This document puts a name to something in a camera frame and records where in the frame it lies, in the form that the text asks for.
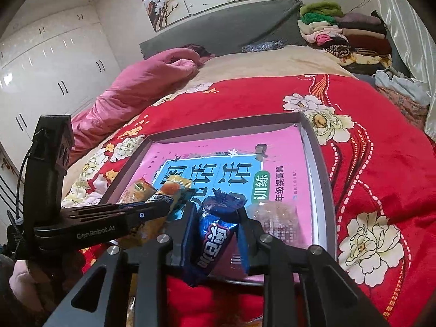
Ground yellow-wrapped snack bar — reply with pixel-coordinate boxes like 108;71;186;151
116;175;192;248

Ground clear-wrapped pastry snack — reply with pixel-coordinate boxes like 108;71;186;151
246;200;304;247

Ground blue snack packet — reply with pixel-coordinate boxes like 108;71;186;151
183;189;246;287

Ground orange-wrapped cracker pack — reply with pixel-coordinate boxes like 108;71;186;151
118;178;156;204

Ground grey shallow box tray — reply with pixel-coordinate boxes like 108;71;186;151
101;113;337;255

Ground pink quilt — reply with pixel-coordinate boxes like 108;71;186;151
69;48;213;165

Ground pink children's book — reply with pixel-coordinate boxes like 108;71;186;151
119;125;313;281

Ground red floral blanket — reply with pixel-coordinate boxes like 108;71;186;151
63;74;435;326

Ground white wardrobe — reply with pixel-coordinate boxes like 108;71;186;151
1;5;120;168

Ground dark patterned pillow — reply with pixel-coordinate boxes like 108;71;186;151
242;41;284;53

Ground beige bed sheet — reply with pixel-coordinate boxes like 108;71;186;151
62;46;351;207

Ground light blue crumpled cloth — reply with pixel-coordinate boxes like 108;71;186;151
374;66;431;106

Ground grey headboard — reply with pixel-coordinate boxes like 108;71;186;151
140;0;306;59

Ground stack of folded clothes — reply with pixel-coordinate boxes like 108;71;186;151
297;2;392;73

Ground white satin curtain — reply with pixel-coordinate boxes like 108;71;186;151
376;0;435;139

